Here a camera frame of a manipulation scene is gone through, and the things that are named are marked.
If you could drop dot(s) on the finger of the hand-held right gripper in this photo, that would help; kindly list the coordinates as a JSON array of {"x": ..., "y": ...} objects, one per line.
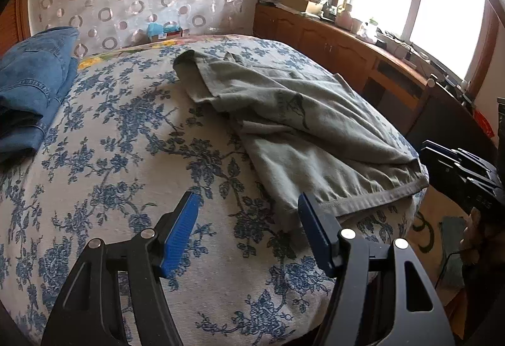
[
  {"x": 473, "y": 162},
  {"x": 483, "y": 196}
]

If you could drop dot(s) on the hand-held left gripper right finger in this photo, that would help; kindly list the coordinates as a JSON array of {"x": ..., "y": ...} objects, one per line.
[{"x": 311, "y": 227}]

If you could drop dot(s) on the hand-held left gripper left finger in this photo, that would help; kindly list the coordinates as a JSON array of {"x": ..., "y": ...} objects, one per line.
[{"x": 181, "y": 227}]

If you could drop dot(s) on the grey-green pants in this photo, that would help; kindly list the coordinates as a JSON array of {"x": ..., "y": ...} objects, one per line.
[{"x": 315, "y": 133}]

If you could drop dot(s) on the person's right forearm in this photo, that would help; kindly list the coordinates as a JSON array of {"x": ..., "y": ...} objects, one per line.
[{"x": 485, "y": 298}]

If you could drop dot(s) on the person's right hand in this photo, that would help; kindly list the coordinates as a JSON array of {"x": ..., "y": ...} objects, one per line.
[{"x": 471, "y": 235}]

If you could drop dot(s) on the red paper item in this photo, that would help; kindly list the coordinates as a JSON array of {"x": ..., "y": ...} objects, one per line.
[{"x": 484, "y": 125}]

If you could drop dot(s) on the dark wooden board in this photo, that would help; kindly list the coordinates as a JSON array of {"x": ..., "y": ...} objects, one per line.
[{"x": 446, "y": 121}]

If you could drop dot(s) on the beige patterned floor rug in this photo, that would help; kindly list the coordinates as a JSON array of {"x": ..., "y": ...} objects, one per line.
[{"x": 434, "y": 208}]

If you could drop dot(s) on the clutter of small items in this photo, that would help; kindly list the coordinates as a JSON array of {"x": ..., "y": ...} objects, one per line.
[{"x": 410, "y": 50}]

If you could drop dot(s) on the wood-framed window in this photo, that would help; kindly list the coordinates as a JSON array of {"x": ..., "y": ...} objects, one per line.
[{"x": 446, "y": 15}]

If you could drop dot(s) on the clear bottle green cap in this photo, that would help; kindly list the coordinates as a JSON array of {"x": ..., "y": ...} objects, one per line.
[{"x": 372, "y": 27}]

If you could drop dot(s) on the long wooden cabinet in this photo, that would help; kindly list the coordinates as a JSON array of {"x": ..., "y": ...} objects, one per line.
[{"x": 315, "y": 38}]

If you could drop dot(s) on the colourful flowered blanket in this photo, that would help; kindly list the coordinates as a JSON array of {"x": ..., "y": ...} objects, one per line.
[{"x": 90, "y": 61}]

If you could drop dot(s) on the pale pink bottle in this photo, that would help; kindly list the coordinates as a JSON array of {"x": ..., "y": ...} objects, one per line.
[{"x": 344, "y": 17}]

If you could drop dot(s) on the small printed cardboard box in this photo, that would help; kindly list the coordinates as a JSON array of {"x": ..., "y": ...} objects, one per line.
[{"x": 172, "y": 32}]

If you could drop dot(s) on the blue jeans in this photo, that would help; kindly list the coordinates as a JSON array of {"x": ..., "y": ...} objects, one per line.
[{"x": 31, "y": 70}]

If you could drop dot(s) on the open brown cardboard box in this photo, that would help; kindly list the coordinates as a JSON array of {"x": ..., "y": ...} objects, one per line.
[{"x": 302, "y": 3}]

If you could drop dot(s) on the wooden slatted wardrobe door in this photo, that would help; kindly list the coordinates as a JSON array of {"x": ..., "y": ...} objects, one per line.
[{"x": 12, "y": 22}]

